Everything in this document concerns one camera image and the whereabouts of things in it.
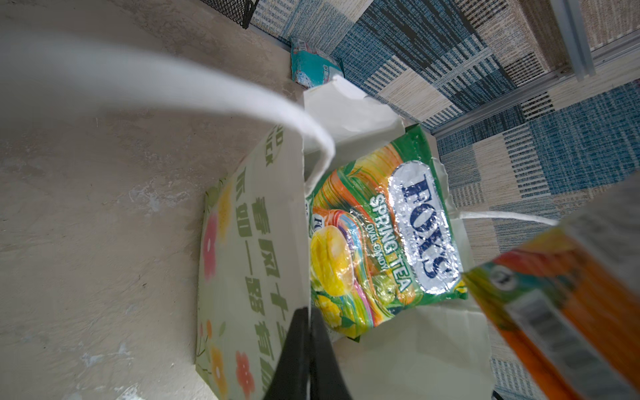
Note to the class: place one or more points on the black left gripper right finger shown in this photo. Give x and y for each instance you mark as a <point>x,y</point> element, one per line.
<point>326,380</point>

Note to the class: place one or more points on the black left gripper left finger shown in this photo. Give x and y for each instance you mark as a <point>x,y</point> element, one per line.
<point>290,380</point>

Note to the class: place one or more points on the white illustrated paper bag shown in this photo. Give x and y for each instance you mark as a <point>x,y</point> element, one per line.
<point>254,262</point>

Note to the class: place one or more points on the yellow Fox's candy bag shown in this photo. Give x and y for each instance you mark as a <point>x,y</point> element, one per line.
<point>380,237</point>

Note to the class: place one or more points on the orange snack bag back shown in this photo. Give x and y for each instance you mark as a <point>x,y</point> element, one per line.
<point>567,301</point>

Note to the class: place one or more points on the teal tissue pack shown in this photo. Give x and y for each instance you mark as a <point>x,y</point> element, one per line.
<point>311,67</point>

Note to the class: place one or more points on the black wire shelf rack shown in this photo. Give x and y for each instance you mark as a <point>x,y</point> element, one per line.
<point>239,11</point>

